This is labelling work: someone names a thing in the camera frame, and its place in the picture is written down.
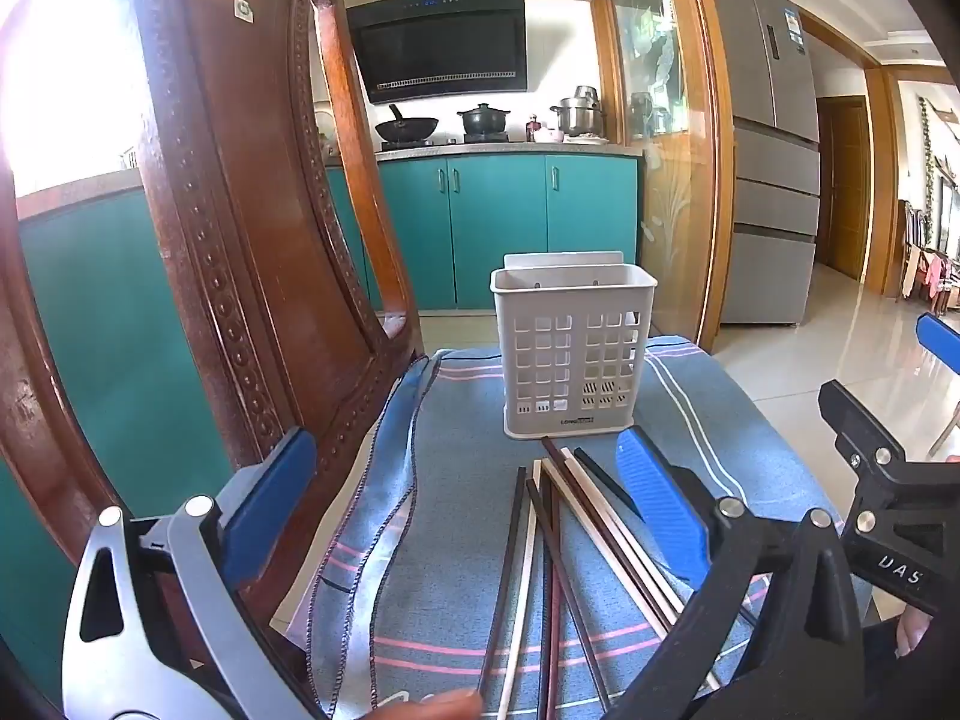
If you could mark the person's left hand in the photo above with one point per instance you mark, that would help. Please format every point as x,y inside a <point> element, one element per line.
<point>427,706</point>

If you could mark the teal lower kitchen cabinets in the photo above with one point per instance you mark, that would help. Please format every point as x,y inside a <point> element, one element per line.
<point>495,232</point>

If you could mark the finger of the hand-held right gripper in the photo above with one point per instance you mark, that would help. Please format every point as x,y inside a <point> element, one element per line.
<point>941,341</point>
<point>862,424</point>

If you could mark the wooden room door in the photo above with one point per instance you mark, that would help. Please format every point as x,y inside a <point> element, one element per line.
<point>844,187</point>

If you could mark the stainless steel pot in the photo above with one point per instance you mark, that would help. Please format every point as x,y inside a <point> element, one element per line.
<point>577,116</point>

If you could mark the black range hood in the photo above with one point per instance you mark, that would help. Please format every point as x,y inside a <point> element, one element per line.
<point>435,45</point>

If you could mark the white adhesive square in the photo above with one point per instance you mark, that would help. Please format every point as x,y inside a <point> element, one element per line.
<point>243,7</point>

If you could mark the glass sliding door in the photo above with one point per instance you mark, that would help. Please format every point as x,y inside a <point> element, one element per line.
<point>645,52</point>

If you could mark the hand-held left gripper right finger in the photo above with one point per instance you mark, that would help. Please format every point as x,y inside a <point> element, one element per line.
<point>660,502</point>

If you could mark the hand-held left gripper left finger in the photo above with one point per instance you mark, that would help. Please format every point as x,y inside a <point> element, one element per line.
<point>277,495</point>

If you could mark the silver refrigerator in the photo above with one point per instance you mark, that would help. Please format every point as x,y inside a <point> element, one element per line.
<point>772,187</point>

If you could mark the small red bottle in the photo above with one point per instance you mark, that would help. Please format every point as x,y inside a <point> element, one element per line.
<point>533,127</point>

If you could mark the blue striped cloth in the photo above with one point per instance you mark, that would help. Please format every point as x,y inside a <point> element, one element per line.
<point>450,540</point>

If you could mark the black cooking pot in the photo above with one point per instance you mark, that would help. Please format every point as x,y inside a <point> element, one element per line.
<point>484,124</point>

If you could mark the person's right hand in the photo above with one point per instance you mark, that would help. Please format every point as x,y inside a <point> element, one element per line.
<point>916,634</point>

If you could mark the carved wooden chair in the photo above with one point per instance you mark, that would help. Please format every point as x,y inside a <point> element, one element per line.
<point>225,165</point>

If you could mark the green vine garland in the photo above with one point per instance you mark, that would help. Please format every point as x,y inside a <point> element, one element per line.
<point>930,165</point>

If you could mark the pink bowl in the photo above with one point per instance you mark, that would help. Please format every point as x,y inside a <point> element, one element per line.
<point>549,136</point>

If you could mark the hanging clothes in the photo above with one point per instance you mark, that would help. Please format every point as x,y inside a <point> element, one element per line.
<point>934,270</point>

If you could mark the black wok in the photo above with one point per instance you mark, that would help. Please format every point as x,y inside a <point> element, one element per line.
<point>405,127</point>

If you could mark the gas stove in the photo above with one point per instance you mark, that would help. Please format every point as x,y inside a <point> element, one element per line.
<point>442,142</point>

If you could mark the white plastic chopstick holder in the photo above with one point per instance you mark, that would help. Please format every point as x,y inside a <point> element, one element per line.
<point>570,300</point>

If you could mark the grey metal leg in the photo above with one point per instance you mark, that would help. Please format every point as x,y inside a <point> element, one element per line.
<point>943,427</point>

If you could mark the light wooden chopsticks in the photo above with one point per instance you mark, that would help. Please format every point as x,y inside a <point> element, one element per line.
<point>596,540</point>

